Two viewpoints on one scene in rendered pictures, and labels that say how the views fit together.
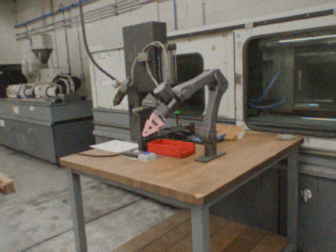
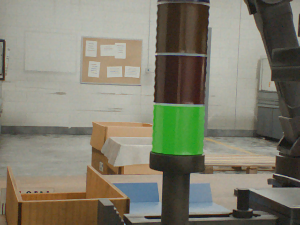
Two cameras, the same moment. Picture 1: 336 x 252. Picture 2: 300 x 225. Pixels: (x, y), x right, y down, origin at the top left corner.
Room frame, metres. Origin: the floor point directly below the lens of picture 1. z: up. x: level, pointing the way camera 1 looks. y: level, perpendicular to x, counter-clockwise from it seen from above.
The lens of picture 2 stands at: (2.58, 0.15, 1.10)
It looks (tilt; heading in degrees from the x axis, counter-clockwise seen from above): 3 degrees down; 213
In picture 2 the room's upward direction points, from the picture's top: 2 degrees clockwise
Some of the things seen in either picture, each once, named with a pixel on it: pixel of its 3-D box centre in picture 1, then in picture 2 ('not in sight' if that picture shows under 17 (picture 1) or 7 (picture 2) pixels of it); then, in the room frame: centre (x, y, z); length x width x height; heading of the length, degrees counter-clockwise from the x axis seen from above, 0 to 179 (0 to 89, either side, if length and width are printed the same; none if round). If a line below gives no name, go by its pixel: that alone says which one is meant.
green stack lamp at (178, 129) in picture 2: not in sight; (177, 128); (2.22, -0.06, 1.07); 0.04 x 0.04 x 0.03
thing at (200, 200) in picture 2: not in sight; (206, 203); (1.86, -0.21, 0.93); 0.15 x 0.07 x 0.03; 49
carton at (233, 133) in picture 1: (222, 132); (56, 210); (2.02, -0.35, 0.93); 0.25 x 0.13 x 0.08; 49
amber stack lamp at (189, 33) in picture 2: not in sight; (182, 30); (2.22, -0.06, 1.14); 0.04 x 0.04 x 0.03
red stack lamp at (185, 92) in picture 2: not in sight; (180, 79); (2.22, -0.06, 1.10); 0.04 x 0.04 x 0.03
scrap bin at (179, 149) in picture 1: (170, 148); not in sight; (1.67, 0.00, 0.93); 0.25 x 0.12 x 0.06; 49
